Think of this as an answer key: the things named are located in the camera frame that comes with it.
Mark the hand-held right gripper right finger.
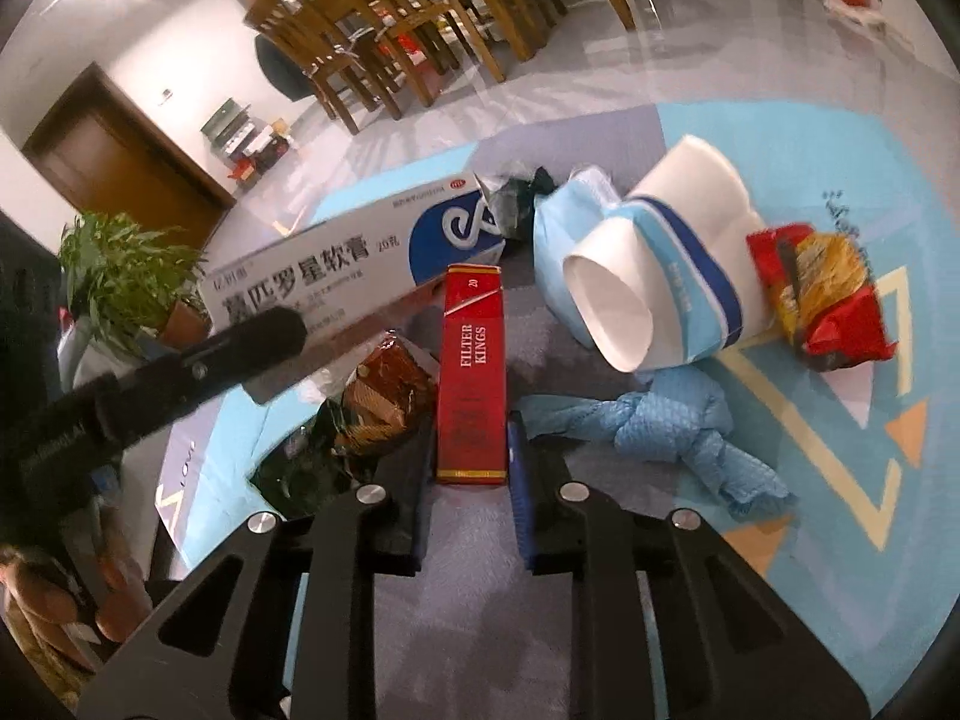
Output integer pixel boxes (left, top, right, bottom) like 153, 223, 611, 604
508, 411, 875, 720

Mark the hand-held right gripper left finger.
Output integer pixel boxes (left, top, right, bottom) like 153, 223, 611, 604
75, 416, 437, 720

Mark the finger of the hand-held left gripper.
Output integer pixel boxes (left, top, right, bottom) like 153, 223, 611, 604
241, 281, 445, 407
146, 306, 310, 410

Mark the white blue medicine box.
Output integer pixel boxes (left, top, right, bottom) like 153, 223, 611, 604
199, 178, 505, 338

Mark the red cigarette box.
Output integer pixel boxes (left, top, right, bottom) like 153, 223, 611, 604
435, 264, 509, 486

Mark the dark green clear wrapper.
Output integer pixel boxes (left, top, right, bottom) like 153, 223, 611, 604
474, 165, 556, 241

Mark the blue face mask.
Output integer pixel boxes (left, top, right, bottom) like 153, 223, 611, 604
531, 167, 646, 350

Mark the person's left hand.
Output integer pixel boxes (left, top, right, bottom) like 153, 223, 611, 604
0, 510, 155, 691

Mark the brown snack wrapper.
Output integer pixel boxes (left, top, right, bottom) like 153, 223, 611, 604
341, 330, 442, 451

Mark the dark green foil wrapper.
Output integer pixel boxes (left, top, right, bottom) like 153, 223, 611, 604
247, 397, 391, 518

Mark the potted green plant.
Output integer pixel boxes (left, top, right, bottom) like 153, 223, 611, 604
58, 211, 215, 361

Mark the crumpled blue cloth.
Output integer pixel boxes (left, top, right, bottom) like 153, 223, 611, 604
517, 371, 800, 518

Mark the pile of gift boxes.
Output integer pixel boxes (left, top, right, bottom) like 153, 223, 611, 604
225, 116, 297, 185

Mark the blue banded paper cup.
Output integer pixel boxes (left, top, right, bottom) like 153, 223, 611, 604
562, 195, 743, 374

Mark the green cardboard box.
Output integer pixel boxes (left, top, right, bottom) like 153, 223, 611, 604
201, 97, 256, 158

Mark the brown wooden door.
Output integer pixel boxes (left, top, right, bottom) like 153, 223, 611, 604
21, 62, 237, 241

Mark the black round object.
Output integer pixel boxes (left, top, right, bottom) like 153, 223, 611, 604
253, 36, 302, 102

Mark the red noodle snack packet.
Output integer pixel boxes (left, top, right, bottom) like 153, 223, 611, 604
746, 223, 899, 374

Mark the white paper cup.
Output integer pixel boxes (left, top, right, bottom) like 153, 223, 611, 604
634, 133, 773, 331

